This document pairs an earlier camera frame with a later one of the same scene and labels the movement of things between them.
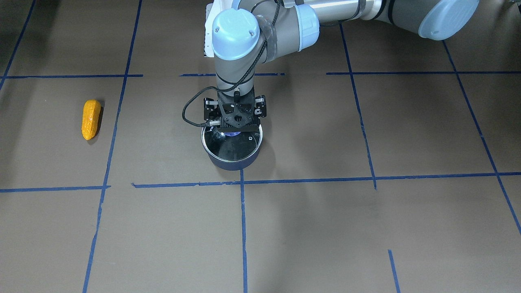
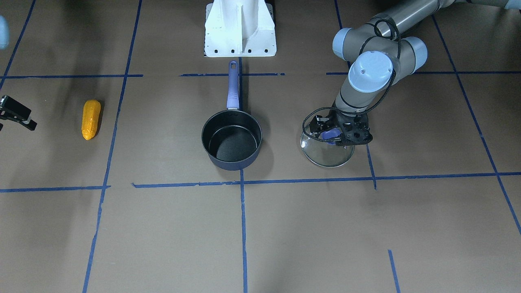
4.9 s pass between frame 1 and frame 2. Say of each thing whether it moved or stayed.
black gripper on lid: moved
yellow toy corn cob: stayed
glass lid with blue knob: moved
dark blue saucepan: stayed
